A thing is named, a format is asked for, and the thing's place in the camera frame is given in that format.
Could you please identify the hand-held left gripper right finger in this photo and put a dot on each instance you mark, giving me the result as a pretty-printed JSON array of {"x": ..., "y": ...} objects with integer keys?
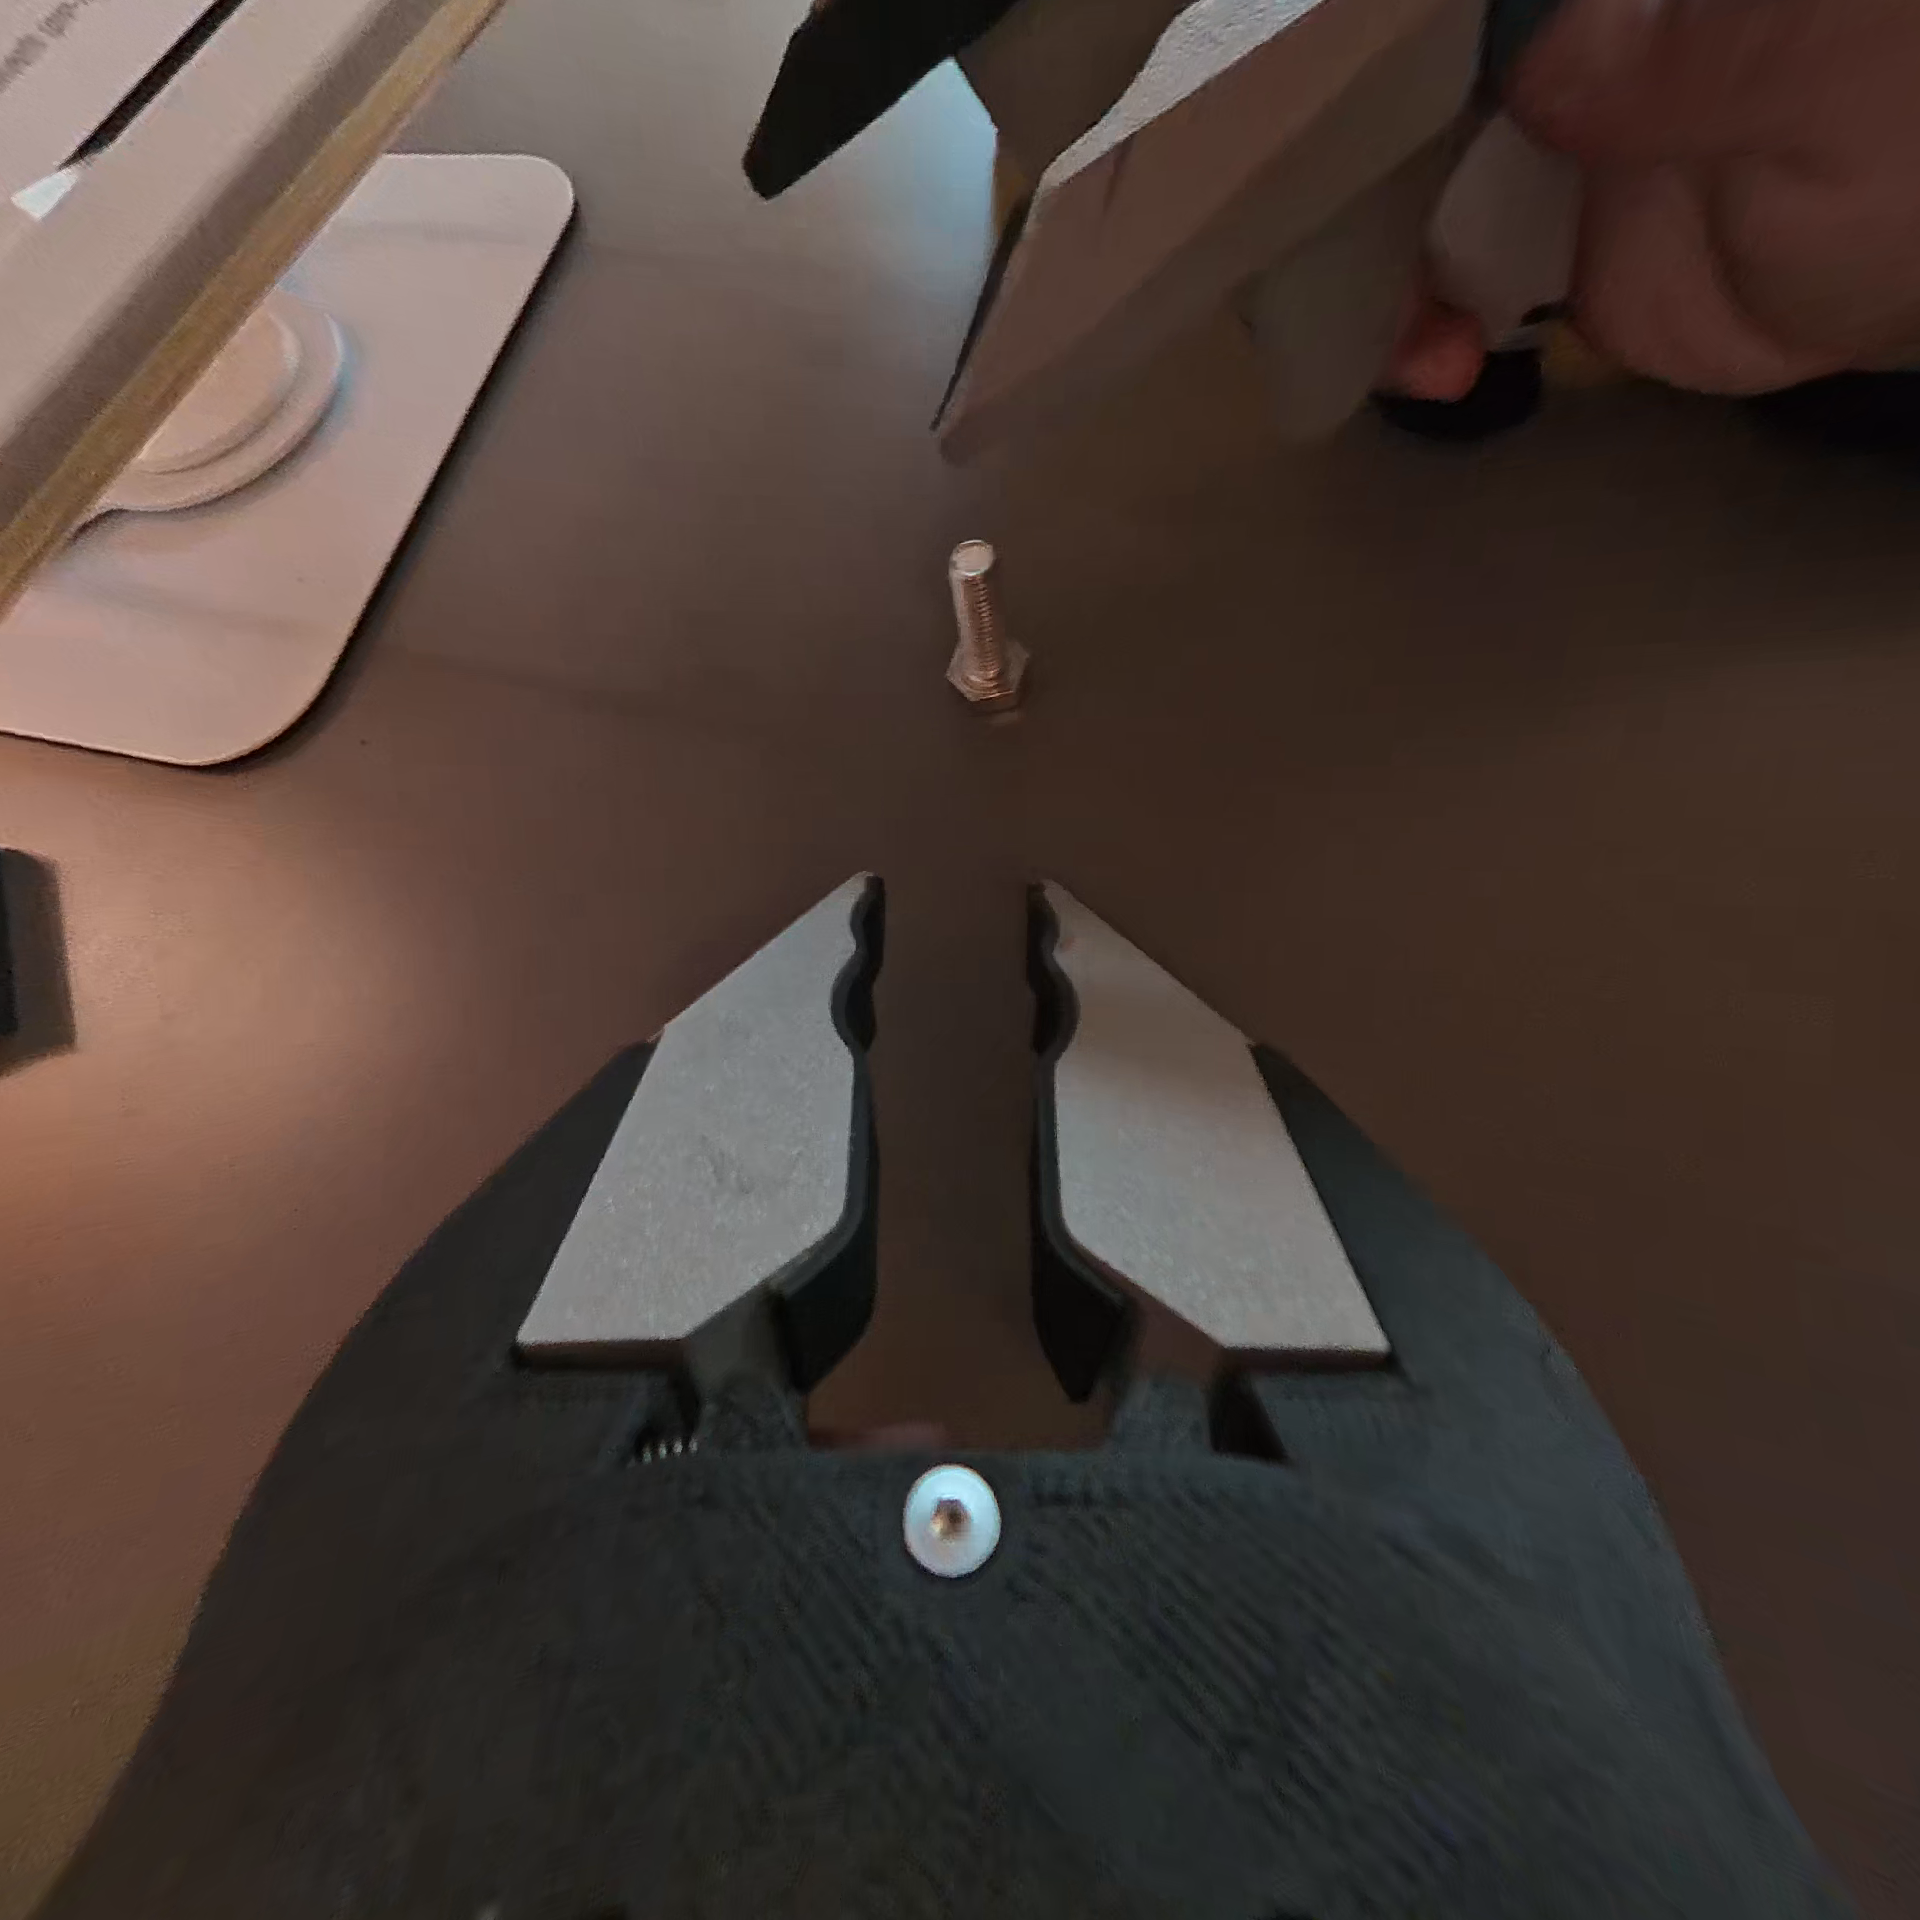
[{"x": 1184, "y": 1184}]

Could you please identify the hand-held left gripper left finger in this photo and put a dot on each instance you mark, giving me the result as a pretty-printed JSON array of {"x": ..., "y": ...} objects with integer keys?
[{"x": 720, "y": 1184}]

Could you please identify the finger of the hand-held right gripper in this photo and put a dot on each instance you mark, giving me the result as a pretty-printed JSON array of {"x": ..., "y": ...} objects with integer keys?
[
  {"x": 855, "y": 76},
  {"x": 1201, "y": 196}
]

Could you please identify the silver bolt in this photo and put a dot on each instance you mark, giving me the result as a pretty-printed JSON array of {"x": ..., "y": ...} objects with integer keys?
[{"x": 975, "y": 615}]

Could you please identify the person's right hand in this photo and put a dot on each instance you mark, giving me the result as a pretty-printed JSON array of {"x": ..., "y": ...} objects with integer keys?
[{"x": 1740, "y": 196}]

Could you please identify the printed instruction sheet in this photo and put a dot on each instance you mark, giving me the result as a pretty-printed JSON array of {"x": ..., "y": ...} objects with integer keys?
[{"x": 59, "y": 61}]

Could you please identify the black camera battery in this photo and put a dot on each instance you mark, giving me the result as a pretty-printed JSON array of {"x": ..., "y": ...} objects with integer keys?
[{"x": 24, "y": 944}]

